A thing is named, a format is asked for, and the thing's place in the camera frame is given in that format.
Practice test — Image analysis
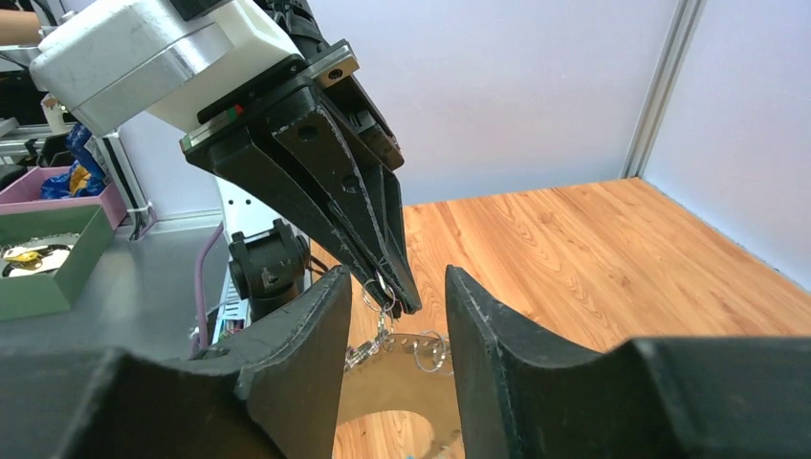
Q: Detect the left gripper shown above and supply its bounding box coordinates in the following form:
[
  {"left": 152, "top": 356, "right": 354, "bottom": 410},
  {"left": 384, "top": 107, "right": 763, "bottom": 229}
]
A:
[{"left": 181, "top": 1, "right": 422, "bottom": 316}]

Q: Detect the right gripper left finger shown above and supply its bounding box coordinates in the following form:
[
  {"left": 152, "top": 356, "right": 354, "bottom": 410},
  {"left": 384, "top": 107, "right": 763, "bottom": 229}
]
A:
[{"left": 1, "top": 266, "right": 352, "bottom": 458}]

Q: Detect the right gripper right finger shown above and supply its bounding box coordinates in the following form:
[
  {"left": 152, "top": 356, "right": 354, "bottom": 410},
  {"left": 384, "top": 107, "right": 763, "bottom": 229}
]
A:
[{"left": 445, "top": 266, "right": 810, "bottom": 458}]

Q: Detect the metal key organizer blue handle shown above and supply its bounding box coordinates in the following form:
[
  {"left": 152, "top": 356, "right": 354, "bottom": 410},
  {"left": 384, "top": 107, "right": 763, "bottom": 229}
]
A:
[{"left": 336, "top": 269, "right": 467, "bottom": 459}]

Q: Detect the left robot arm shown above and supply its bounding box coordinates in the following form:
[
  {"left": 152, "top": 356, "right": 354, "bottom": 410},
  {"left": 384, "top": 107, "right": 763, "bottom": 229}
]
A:
[{"left": 181, "top": 1, "right": 422, "bottom": 318}]

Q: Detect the green storage box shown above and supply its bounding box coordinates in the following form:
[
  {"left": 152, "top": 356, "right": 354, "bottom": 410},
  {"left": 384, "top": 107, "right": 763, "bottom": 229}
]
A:
[{"left": 1, "top": 205, "right": 113, "bottom": 321}]

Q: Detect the pink storage box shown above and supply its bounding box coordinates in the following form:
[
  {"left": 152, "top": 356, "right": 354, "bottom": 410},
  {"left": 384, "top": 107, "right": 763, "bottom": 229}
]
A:
[{"left": 1, "top": 166, "right": 127, "bottom": 230}]

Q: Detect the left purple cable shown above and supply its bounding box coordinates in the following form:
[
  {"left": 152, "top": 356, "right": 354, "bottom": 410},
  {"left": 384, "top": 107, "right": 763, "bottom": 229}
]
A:
[{"left": 189, "top": 221, "right": 226, "bottom": 356}]

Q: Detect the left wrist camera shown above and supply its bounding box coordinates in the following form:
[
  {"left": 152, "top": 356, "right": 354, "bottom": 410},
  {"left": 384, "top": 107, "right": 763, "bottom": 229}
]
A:
[{"left": 29, "top": 1, "right": 298, "bottom": 135}]

